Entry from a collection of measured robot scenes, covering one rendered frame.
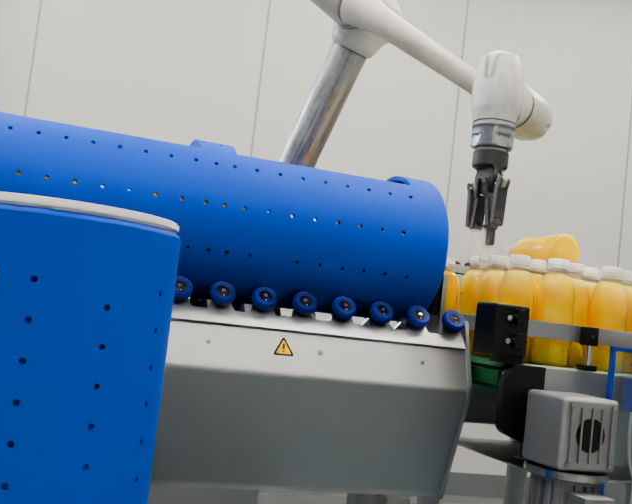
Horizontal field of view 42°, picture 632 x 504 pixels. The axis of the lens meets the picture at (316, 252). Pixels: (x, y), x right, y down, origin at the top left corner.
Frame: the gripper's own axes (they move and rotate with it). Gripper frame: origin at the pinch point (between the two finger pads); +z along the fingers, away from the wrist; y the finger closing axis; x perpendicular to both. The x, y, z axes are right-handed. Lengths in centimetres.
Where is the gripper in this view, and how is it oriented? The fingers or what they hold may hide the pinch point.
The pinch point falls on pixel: (481, 246)
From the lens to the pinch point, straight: 175.8
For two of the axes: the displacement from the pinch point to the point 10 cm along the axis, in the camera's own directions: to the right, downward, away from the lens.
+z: -1.2, 9.9, -0.7
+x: 9.3, 1.4, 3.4
